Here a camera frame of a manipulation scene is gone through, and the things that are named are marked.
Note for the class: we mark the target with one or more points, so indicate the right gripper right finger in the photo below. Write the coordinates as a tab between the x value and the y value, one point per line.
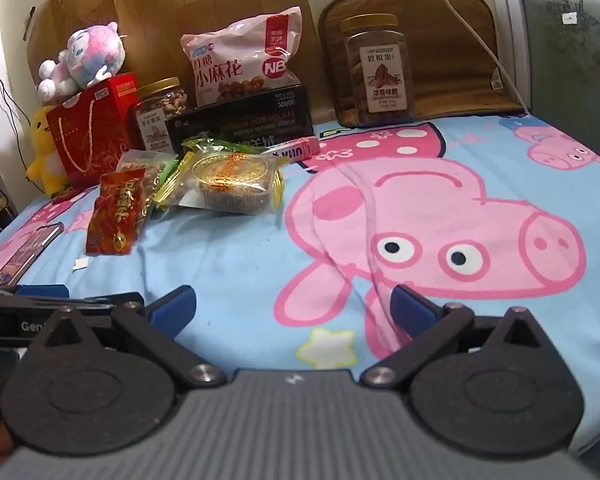
485	385

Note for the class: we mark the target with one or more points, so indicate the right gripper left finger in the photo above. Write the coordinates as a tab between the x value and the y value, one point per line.
98	379

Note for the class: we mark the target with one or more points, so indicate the pink slim box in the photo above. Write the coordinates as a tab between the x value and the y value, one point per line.
297	150

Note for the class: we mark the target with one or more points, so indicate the red snack packet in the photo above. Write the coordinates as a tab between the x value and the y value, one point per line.
113	226

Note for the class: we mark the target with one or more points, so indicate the pecan jar gold lid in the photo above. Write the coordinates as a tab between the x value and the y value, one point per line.
380	70

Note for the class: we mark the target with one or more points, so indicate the smartphone on bed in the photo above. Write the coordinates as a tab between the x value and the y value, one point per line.
18	254

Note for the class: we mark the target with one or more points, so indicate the grey patterned cabinet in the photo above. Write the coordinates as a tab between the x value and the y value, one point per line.
553	49

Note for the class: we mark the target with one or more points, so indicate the brown seat cushion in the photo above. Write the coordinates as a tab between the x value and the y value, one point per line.
453	75

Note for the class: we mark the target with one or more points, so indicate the wooden headboard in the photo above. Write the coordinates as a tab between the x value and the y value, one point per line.
152	29

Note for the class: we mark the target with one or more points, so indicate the yellow plush duck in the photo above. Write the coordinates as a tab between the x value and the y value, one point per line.
46	168

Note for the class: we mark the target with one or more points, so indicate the mooncake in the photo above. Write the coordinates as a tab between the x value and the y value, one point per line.
221	176

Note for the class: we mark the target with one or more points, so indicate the Peppa Pig bed sheet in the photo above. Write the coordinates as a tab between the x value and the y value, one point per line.
490	212

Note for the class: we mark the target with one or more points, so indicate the green nut snack bag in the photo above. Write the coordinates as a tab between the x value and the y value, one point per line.
157	167

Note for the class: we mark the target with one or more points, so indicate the red gift bag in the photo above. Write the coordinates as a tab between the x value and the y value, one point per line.
92	130

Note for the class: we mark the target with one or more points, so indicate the peanut jar gold lid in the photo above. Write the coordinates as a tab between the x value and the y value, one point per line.
156	104

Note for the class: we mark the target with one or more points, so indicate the pink plush toy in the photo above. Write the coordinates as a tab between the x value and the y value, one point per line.
91	55

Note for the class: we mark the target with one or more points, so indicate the black wool product box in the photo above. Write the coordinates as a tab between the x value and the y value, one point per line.
263	119

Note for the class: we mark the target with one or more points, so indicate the pink fried twist snack bag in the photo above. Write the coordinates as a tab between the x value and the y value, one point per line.
244	58

